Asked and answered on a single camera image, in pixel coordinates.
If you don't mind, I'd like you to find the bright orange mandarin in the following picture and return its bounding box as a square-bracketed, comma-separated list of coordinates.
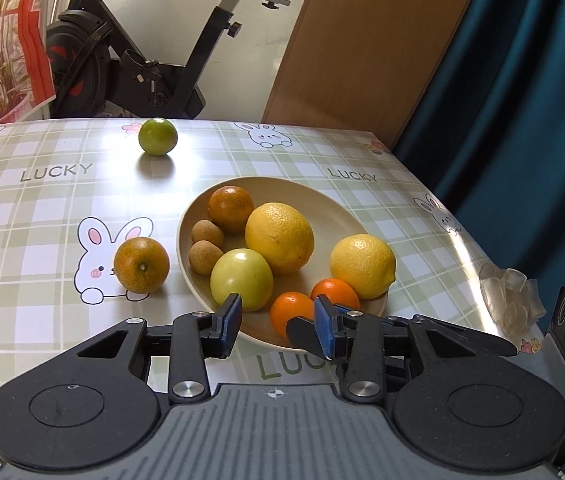
[309, 278, 360, 310]
[269, 292, 314, 338]

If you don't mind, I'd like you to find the yellow green apple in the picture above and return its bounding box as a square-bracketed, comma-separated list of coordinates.
[210, 248, 274, 312]

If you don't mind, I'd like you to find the large yellow lemon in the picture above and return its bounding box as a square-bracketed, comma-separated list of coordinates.
[329, 234, 397, 300]
[244, 203, 315, 274]

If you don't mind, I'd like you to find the brown longan fruit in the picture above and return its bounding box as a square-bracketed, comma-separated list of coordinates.
[188, 240, 224, 276]
[191, 219, 225, 248]

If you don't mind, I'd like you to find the dark orange tangerine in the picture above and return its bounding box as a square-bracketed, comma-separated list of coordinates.
[206, 185, 254, 234]

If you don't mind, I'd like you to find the brownish green orange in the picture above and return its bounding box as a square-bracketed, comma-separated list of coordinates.
[113, 236, 170, 295]

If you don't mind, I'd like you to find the green lime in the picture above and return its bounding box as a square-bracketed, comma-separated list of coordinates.
[138, 118, 178, 156]

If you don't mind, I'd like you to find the clear plastic corner protector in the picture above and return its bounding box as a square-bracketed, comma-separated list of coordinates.
[479, 262, 547, 337]

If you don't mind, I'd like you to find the beige round plate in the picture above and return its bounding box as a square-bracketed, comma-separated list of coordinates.
[176, 177, 367, 352]

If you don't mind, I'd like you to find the plaid bunny tablecloth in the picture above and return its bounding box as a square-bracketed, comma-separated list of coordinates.
[0, 117, 565, 480]

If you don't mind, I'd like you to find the dark teal curtain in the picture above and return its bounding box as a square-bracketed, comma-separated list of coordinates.
[394, 0, 565, 310]

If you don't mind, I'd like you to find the brown wooden board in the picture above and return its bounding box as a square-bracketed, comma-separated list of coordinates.
[263, 0, 471, 146]

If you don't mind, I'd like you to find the black exercise bike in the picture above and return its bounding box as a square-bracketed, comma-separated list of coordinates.
[46, 0, 290, 119]

